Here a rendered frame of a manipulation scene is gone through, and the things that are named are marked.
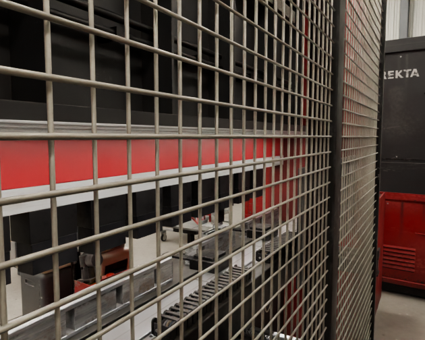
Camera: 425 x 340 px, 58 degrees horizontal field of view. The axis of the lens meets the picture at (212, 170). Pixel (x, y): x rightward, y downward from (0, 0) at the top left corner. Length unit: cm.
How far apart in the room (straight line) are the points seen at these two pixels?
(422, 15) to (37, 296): 811
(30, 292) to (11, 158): 157
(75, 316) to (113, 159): 48
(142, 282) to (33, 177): 60
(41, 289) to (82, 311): 116
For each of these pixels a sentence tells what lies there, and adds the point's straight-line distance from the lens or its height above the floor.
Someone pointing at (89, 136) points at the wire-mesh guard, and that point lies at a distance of 19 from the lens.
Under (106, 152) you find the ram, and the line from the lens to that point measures 122.
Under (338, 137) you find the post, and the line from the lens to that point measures 67.
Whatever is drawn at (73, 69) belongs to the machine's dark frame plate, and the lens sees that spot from 108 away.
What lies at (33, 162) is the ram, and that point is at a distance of 106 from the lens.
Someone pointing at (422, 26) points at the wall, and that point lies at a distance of 884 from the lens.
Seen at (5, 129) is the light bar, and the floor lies 146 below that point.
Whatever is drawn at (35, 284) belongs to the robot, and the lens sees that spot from 245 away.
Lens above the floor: 145
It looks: 5 degrees down
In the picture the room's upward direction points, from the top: straight up
